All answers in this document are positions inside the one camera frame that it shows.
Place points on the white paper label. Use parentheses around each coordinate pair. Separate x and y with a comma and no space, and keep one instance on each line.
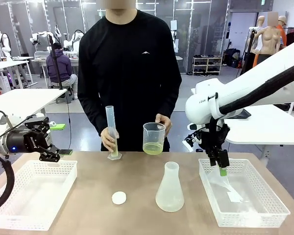
(232,198)

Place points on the black flat tray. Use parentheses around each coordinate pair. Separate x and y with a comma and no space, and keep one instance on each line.
(243,114)

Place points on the black tripod pole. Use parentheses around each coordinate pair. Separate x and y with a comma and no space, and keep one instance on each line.
(56,63)

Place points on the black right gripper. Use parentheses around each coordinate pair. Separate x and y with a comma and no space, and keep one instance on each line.
(214,142)

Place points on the clear plastic funnel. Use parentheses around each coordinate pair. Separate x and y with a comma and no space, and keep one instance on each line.
(221,182)

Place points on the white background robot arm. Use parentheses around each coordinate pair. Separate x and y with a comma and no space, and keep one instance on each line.
(41,36)
(74,40)
(3,41)

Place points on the person in black sweater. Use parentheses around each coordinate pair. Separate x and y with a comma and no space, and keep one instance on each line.
(127,73)

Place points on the seated person in purple hoodie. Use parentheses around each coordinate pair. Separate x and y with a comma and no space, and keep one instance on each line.
(58,66)

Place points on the white round flask cap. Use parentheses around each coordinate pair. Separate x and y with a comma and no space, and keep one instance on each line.
(118,197)

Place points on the beige bare mannequin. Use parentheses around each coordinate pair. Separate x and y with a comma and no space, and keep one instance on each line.
(268,39)

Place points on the wooden shoe rack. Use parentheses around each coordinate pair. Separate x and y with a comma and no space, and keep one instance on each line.
(207,64)

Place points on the translucent plastic conical flask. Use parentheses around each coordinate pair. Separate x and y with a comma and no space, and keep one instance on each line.
(169,193)

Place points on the white background desk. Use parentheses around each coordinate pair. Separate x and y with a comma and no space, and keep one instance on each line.
(7,64)

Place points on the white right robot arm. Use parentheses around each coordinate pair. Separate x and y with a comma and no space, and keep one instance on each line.
(247,88)

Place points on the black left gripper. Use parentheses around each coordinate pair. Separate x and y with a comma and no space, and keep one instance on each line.
(27,138)

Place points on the clear plastic graduated cylinder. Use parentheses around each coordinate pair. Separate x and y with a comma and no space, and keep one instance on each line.
(111,122)

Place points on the person's right hand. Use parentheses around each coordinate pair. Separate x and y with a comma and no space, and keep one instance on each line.
(106,140)

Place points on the person's left hand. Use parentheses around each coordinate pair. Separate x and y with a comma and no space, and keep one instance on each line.
(167,123)

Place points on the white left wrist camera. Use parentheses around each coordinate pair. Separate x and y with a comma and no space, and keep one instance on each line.
(13,120)

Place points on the white perforated plastic basket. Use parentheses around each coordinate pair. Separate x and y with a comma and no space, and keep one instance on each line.
(63,169)
(272,203)

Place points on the clear plastic measuring beaker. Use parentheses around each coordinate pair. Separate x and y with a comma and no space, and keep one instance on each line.
(154,137)

